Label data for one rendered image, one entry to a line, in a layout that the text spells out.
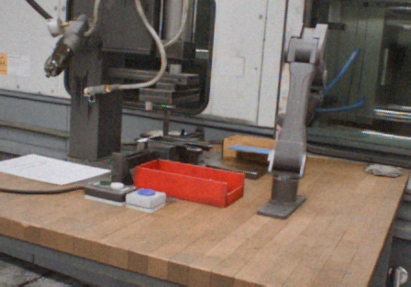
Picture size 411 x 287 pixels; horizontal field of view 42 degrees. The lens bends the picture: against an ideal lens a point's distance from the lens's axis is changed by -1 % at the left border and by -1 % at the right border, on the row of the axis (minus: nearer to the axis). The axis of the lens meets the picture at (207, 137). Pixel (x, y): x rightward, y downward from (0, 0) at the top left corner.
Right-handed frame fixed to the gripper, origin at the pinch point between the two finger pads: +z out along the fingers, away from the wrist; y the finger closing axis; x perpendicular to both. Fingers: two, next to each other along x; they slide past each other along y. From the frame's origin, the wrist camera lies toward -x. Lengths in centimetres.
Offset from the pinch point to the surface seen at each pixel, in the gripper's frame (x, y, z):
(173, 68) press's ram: 18.3, 34.6, -5.4
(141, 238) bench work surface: 71, 2, 11
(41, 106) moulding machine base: -54, 112, 69
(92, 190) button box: 55, 22, 20
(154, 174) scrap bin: 42.5, 15.1, 12.6
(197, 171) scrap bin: 31.2, 9.2, 9.3
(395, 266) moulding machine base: -37, -55, 19
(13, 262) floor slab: -67, 91, 162
